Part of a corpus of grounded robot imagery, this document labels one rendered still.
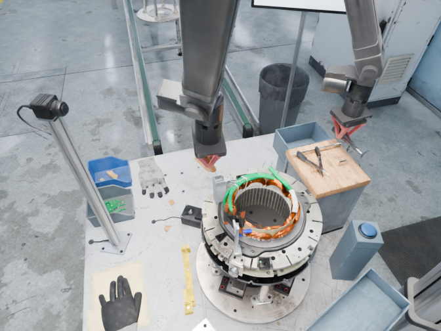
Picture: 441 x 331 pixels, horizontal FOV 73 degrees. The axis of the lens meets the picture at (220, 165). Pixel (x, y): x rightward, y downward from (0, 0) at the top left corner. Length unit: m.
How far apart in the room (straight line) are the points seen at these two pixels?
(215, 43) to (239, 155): 1.08
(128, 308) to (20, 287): 1.25
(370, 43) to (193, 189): 0.83
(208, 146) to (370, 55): 0.43
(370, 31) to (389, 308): 0.63
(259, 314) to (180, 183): 0.60
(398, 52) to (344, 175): 2.15
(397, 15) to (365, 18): 2.07
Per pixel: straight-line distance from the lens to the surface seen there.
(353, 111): 0.91
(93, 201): 0.97
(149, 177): 1.31
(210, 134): 0.61
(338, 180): 0.99
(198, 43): 0.36
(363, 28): 0.79
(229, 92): 1.83
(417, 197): 2.64
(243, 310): 1.01
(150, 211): 1.23
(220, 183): 0.76
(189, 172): 1.33
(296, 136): 1.18
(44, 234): 2.35
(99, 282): 1.13
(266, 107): 2.45
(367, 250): 0.97
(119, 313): 1.05
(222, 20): 0.31
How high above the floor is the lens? 1.77
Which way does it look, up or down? 47 degrees down
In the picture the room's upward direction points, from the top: straight up
